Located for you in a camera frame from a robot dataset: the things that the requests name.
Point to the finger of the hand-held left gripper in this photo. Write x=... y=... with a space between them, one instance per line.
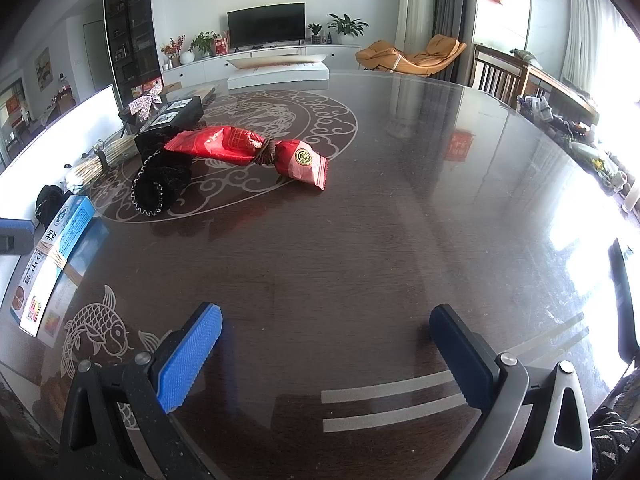
x=15 y=240

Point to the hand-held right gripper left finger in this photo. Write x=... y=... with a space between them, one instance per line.
x=192 y=355

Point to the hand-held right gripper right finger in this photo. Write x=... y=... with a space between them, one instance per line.
x=465 y=360

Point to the blue and white box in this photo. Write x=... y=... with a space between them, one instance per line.
x=55 y=255

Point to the black cloth pouch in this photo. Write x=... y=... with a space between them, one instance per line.
x=50 y=205

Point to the bundle of wooden sticks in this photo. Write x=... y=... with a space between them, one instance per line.
x=100 y=162

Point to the white storage box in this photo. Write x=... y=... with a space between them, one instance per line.
x=75 y=125

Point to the black pouch white stitched edge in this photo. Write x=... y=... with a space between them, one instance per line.
x=160 y=180

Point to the sequin bow ornament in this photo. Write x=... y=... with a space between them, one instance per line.
x=145 y=102

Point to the black box white labels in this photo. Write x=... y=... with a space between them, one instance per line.
x=185 y=110

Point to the red snack packet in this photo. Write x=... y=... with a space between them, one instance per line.
x=220 y=142

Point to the black packet clear sleeve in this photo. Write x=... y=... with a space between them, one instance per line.
x=195 y=92

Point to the dark wooden console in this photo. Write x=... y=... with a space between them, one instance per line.
x=64 y=101

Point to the dark chair back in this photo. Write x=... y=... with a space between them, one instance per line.
x=625 y=305

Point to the person's patterned clothing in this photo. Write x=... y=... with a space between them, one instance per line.
x=615 y=445

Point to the red gift boxes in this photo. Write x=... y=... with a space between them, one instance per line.
x=146 y=87

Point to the brown cardboard box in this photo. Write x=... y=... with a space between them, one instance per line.
x=172 y=87

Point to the black glass display cabinet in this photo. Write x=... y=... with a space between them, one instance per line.
x=132 y=30

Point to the red flower arrangement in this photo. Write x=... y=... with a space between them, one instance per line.
x=172 y=49

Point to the white round vase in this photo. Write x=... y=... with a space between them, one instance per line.
x=187 y=58

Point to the pile of small bottles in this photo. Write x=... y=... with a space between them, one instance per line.
x=575 y=132

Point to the bushy green potted plant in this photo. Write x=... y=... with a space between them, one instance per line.
x=202 y=42

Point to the red gift bag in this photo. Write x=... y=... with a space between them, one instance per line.
x=221 y=46

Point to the dark wooden chair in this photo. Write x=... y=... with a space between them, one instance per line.
x=495 y=75

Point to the wooden side desk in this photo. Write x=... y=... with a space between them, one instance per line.
x=560 y=87

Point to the white large flat carton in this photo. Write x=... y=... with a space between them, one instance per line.
x=280 y=79

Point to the beige cardboard tray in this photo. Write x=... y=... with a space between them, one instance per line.
x=275 y=60

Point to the orange lounge chair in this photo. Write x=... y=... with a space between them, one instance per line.
x=415 y=57

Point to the white television cabinet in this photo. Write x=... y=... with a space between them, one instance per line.
x=340 y=57

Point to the black television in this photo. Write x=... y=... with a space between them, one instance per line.
x=265 y=25

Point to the small potted plant dark pot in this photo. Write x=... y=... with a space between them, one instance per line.
x=315 y=32

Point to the white sheer curtain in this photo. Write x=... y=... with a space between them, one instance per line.
x=582 y=30

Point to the grey curtain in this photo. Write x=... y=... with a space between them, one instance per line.
x=450 y=10

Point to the large potted plant white pot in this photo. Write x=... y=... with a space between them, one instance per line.
x=347 y=25

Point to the framed wall picture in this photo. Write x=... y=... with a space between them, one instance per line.
x=43 y=69

